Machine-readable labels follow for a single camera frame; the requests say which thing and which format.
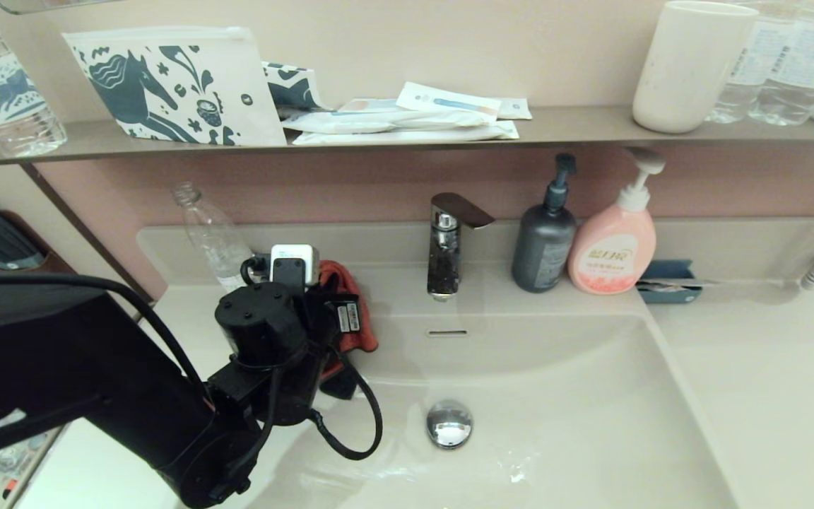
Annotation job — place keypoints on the white wipes pack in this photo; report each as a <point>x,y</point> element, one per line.
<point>364,121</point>

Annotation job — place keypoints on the clear water bottle white label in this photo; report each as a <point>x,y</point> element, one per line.
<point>752,71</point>
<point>805,63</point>

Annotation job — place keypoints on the grey wall shelf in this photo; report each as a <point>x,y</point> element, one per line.
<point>89,136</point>

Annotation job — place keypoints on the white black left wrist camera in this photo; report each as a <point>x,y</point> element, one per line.
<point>294,265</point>

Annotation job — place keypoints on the empty clear plastic bottle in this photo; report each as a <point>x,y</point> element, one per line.
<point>213,237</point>

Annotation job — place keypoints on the orange cleaning cloth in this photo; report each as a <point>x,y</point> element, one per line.
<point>363,318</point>

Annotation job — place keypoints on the white sachet blue stripe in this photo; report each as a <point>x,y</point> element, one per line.
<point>449,102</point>

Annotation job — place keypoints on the white sachet peach print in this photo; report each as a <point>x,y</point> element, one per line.
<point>372,106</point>

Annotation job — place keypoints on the thin white stick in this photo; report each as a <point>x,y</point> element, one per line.
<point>663,286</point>

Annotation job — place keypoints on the white sink basin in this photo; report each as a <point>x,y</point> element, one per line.
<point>555,396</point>

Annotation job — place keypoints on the dark grey pump bottle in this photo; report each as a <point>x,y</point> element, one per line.
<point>543,247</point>

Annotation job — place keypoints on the chrome drain stopper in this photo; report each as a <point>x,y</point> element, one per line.
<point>449,424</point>

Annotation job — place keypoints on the pink pump soap bottle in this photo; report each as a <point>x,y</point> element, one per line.
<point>613,247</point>

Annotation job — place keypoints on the water bottle blue deer label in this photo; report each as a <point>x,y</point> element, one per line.
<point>1,90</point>

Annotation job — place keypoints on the chrome sink faucet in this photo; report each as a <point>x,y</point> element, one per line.
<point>444,261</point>

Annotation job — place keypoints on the shrink-wrapped water bottle pack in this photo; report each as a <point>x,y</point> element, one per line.
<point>11,459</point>

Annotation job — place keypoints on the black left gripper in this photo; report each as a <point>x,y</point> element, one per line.
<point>333,318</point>

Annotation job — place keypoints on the folded blue print pouch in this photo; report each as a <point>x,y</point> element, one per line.
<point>291,86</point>

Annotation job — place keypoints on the white plastic cup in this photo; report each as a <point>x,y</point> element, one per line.
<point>692,71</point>

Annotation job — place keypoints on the brown hair dryer holder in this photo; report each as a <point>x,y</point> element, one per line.
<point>54,263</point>

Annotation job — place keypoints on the wall mirror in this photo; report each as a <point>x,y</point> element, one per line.
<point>61,4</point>

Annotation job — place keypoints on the blue plastic box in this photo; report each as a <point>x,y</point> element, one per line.
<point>670,272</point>

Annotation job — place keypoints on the white pouch blue horse print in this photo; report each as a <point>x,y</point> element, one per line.
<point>165,90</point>

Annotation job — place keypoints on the small white sachet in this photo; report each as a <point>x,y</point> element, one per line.
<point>517,108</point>

